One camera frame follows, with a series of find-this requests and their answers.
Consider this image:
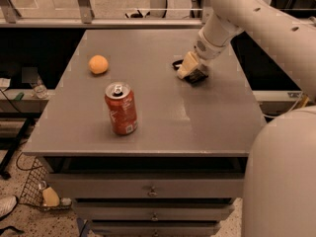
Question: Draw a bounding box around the white shoe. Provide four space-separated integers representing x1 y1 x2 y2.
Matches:
0 196 18 219

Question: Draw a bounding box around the clear plastic bottle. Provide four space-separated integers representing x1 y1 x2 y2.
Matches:
31 76 48 99

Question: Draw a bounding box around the black rxbar chocolate wrapper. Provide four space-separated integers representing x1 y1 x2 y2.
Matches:
172 59 207 85

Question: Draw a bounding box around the orange fruit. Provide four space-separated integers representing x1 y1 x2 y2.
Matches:
88 55 109 75

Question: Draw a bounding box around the yellow bottle in basket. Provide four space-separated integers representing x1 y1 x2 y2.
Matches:
39 181 60 207

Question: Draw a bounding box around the yellow metal stand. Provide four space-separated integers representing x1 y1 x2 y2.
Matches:
297 95 309 109

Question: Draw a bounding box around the red coke can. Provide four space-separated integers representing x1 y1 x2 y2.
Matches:
105 82 137 135

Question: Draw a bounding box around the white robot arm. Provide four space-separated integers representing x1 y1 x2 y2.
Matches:
177 0 316 237

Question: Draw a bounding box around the wire basket on floor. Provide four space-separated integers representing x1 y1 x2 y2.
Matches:
20 159 72 211

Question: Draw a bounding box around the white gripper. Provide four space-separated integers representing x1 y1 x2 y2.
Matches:
177 28 230 79

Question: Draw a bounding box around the metal railing frame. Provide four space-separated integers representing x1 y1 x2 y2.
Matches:
0 0 210 29

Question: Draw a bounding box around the grey drawer cabinet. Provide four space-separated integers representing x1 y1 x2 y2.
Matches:
25 30 264 237

